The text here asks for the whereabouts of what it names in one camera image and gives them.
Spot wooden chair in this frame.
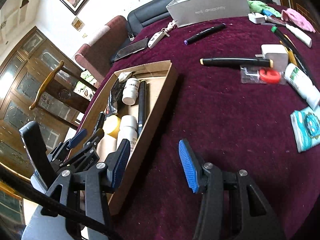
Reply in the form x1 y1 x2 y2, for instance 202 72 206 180
29 60 97 130

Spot black snack bag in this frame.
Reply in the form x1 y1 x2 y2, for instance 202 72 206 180
106 71 135 117

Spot cardboard tray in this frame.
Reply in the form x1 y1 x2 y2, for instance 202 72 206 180
79 60 178 215

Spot grey shoe box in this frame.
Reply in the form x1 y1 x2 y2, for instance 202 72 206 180
166 0 250 28

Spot gold foil packet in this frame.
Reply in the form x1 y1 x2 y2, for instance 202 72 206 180
279 34 298 66

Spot black marker purple cap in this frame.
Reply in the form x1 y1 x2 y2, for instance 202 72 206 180
184 23 226 45

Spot green cloth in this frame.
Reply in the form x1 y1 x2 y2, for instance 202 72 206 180
247 0 281 17

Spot thin black pen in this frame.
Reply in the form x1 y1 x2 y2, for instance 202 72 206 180
137 80 147 136

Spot red number nine candle pack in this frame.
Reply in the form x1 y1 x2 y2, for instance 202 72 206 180
240 66 286 85

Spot white power adapter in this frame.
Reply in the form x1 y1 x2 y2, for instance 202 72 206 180
255 44 289 72

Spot black smartphone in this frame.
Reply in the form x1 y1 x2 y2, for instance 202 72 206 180
112 37 149 62

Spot blue cartoon tissue pack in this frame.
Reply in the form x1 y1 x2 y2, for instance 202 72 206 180
290 106 320 153

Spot black marker cream caps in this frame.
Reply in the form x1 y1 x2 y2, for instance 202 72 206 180
200 57 274 68

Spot white car key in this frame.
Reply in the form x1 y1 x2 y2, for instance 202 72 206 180
148 20 177 49

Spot white bottle green label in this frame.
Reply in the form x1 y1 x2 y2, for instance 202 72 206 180
284 63 320 111

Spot black marker green caps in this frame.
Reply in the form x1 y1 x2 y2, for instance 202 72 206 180
271 26 317 86

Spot pink cloth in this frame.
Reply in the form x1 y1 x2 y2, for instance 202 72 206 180
281 8 316 33

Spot wooden cabinet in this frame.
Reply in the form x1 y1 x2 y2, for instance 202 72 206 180
1 27 82 178

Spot white tube bottle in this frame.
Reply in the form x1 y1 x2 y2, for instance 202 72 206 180
285 24 312 48

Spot maroon chair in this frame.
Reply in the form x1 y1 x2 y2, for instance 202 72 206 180
74 15 129 83

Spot white bottle red label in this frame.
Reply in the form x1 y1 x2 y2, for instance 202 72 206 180
117 115 138 159

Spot yellow round jar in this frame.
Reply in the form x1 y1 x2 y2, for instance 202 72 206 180
103 115 121 139

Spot white small bottle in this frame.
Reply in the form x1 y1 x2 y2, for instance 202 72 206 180
122 78 140 106

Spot small white charger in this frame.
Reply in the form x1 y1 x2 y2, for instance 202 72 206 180
248 12 266 24

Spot black cable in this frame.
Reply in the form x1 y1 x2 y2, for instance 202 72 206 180
0 164 121 240

